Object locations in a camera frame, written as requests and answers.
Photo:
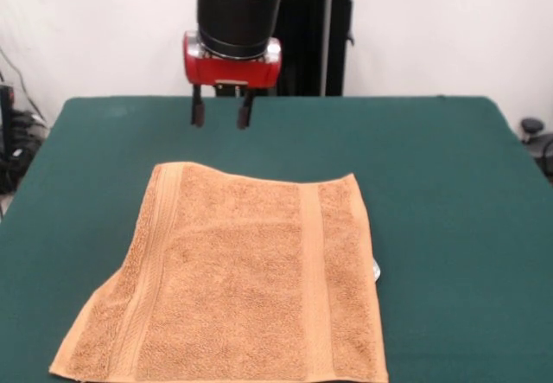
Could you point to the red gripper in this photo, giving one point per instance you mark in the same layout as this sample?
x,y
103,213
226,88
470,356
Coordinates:
x,y
233,72

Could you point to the orange terry towel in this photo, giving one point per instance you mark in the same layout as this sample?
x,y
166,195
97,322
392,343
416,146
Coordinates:
x,y
224,279

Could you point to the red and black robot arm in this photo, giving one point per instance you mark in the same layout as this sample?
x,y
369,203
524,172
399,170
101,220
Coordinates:
x,y
237,15

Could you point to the black electronics box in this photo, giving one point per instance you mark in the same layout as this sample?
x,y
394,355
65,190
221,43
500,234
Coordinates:
x,y
6,141

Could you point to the dark green table cloth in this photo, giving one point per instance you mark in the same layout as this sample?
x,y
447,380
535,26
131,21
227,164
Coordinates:
x,y
453,227

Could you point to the black round knob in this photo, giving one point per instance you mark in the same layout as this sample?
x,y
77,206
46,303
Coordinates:
x,y
532,125

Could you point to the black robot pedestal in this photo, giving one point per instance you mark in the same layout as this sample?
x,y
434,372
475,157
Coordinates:
x,y
311,46

